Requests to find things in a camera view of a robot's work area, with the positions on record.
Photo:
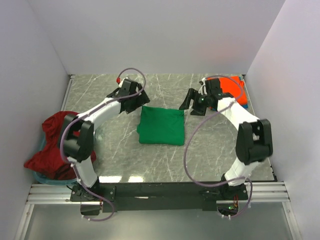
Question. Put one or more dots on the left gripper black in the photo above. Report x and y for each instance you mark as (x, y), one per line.
(142, 99)

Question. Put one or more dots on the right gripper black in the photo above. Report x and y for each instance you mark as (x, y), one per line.
(185, 105)

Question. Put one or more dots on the green t shirt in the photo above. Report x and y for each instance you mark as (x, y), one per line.
(161, 126)

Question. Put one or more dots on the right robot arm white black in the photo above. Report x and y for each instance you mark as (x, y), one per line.
(254, 141)

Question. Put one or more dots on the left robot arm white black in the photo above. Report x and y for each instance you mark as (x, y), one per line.
(99, 114)

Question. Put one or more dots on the folded orange t shirt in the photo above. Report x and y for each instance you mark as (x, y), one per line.
(231, 86)

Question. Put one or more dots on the folded blue t shirt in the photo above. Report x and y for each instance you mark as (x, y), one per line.
(243, 100)

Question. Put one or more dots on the dark red t shirt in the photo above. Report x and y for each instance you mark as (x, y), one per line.
(69, 147)

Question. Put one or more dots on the black base crossbar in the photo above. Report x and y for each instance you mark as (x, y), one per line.
(144, 196)

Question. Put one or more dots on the clear blue plastic bin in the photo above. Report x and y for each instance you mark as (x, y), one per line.
(50, 181)

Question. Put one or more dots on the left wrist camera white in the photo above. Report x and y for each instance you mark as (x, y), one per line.
(120, 81)

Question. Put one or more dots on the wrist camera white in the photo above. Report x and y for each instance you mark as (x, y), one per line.
(202, 90)
(120, 81)

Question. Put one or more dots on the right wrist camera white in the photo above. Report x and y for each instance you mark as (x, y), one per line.
(202, 90)

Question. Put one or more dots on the aluminium rail frame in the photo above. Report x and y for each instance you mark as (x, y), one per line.
(258, 192)

